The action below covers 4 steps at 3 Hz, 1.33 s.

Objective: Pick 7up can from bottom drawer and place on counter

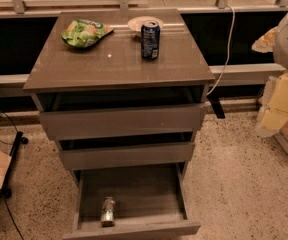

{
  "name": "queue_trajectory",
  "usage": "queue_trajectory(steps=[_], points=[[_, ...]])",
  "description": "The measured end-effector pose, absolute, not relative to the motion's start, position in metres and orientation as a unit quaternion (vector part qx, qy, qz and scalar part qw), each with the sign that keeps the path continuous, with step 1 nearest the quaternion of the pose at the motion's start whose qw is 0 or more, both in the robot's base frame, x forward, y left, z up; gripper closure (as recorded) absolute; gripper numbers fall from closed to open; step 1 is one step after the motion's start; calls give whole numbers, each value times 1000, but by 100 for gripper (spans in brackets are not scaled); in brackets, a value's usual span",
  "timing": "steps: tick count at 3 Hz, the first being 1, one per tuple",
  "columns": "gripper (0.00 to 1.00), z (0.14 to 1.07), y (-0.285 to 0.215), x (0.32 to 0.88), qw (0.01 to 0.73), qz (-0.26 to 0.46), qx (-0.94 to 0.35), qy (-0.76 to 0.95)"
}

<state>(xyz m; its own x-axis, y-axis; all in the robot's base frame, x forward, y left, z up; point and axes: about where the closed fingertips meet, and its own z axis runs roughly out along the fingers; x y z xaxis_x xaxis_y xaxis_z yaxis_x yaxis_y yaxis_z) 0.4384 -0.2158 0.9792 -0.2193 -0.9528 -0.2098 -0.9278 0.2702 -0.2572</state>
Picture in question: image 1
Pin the green silver 7up can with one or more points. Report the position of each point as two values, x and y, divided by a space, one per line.
107 212

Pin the grey drawer cabinet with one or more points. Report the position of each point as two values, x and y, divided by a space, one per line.
113 75

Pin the grey top drawer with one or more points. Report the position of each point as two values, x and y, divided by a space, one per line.
84 124

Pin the grey drawer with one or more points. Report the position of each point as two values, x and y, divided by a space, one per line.
150 204
84 124
84 159

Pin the grey middle drawer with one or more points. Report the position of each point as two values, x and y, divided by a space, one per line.
84 159

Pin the blue soda can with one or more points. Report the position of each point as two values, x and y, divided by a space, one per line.
150 37

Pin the grey bottom drawer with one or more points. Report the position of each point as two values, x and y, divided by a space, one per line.
150 204

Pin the white round plate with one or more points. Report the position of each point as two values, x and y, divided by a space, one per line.
136 23

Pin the green chip bag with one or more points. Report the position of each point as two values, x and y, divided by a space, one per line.
83 33

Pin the black stand with cables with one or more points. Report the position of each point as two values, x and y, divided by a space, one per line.
5 190

